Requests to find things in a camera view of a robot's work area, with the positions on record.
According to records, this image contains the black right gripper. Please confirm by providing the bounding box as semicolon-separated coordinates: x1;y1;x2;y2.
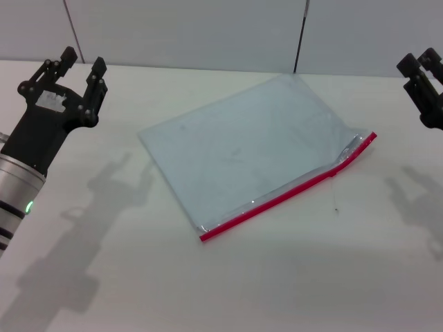
396;47;443;131

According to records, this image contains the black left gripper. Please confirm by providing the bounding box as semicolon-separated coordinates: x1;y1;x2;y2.
1;46;109;174

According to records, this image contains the clear red-zipped document bag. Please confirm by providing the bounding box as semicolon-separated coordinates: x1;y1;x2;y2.
137;73;378;243

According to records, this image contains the thin black vertical rod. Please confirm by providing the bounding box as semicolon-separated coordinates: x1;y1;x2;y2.
293;0;309;74

